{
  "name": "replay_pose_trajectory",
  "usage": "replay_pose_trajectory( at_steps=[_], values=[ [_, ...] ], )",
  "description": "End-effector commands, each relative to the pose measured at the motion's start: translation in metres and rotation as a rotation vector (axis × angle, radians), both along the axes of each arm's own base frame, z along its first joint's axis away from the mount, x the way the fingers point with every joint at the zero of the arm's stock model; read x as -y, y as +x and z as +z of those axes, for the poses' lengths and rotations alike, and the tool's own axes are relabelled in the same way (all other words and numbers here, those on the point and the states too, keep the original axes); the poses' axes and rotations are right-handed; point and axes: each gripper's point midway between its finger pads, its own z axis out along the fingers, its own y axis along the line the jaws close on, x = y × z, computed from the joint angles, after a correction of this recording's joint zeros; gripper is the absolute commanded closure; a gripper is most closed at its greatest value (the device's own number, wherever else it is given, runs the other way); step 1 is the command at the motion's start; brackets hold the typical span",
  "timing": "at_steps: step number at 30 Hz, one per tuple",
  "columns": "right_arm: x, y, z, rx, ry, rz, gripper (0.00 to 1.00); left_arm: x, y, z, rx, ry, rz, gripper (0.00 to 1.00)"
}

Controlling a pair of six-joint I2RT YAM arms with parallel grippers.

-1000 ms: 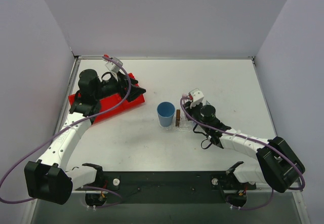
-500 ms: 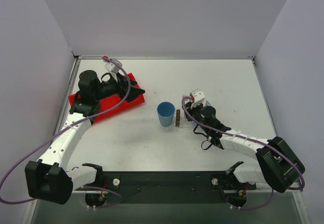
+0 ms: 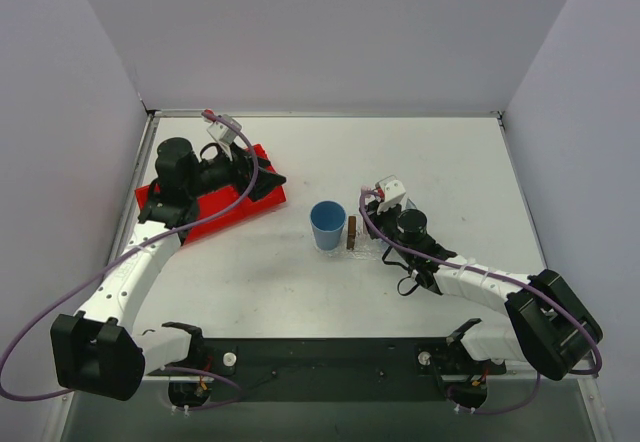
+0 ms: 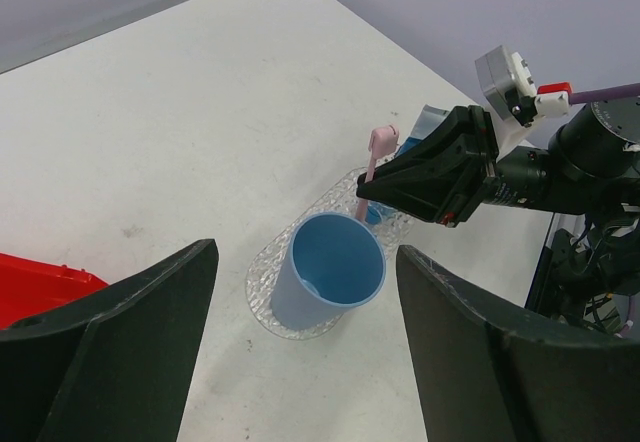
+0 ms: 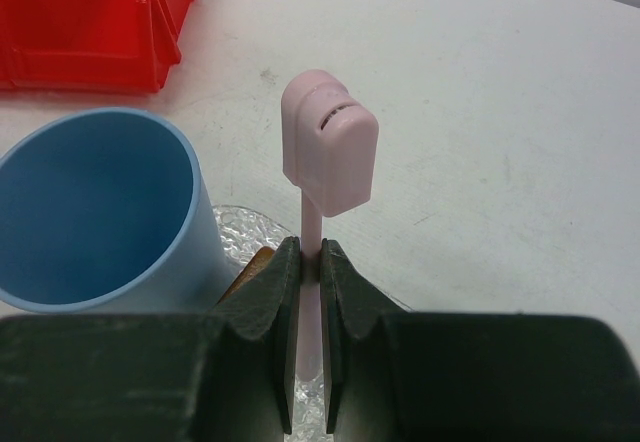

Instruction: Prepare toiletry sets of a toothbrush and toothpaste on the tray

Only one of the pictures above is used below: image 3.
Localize clear textured holder with wood ends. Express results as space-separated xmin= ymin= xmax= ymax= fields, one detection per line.
xmin=345 ymin=215 xmax=380 ymax=256

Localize blue plastic cup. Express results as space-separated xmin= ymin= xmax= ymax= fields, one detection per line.
xmin=310 ymin=200 xmax=347 ymax=251

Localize pink toothbrush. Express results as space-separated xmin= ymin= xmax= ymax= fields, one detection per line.
xmin=360 ymin=186 xmax=379 ymax=198

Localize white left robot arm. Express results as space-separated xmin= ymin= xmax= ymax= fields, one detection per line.
xmin=50 ymin=137 xmax=286 ymax=401

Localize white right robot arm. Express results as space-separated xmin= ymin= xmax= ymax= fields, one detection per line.
xmin=359 ymin=197 xmax=603 ymax=381

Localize clear textured glass tray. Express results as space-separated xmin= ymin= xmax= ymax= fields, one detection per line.
xmin=316 ymin=220 xmax=387 ymax=261

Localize red plastic compartment bin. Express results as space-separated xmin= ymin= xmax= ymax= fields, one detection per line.
xmin=135 ymin=137 xmax=286 ymax=245

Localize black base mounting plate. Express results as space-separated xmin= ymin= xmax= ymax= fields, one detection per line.
xmin=168 ymin=337 xmax=506 ymax=406

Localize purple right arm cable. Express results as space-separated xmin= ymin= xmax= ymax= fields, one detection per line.
xmin=359 ymin=190 xmax=604 ymax=416

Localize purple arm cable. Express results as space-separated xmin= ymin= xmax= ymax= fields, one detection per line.
xmin=359 ymin=190 xmax=604 ymax=416
xmin=0 ymin=109 xmax=260 ymax=411

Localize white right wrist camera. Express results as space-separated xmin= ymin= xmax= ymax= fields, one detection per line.
xmin=375 ymin=175 xmax=406 ymax=214

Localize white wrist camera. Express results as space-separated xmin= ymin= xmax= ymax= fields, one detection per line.
xmin=375 ymin=175 xmax=406 ymax=214
xmin=203 ymin=110 xmax=242 ymax=159

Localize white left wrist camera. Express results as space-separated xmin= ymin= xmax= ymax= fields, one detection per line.
xmin=203 ymin=110 xmax=242 ymax=159

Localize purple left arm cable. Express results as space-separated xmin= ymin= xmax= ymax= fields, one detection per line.
xmin=0 ymin=109 xmax=260 ymax=411

